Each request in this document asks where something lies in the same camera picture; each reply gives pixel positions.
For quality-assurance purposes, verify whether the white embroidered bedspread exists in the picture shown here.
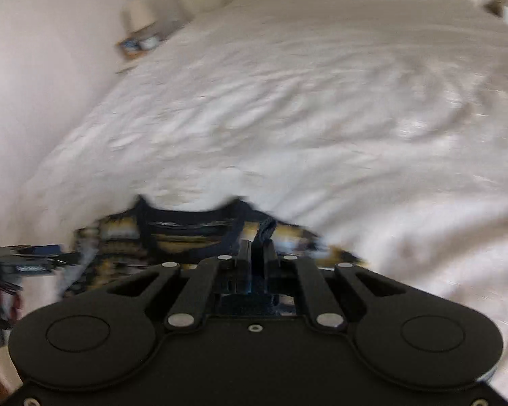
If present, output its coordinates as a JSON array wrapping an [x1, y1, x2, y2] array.
[[0, 0, 508, 375]]

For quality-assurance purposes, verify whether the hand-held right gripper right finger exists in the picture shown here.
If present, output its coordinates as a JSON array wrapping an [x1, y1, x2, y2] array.
[[254, 241, 407, 331]]

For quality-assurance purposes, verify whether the navy yellow patterned knit sweater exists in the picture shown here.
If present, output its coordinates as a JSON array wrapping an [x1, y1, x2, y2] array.
[[61, 195, 365, 305]]

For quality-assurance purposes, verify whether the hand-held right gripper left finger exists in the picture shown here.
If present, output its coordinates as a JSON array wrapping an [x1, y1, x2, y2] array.
[[106, 239, 251, 331]]

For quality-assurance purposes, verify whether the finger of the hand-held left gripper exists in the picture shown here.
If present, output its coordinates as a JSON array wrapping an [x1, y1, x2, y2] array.
[[8, 244, 82, 265]]

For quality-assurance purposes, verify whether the cream nightstand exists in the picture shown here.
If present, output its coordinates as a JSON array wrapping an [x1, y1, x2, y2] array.
[[115, 57, 142, 76]]

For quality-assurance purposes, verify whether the wooden photo frame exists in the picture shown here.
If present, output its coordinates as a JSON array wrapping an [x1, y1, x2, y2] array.
[[118, 39, 140, 59]]

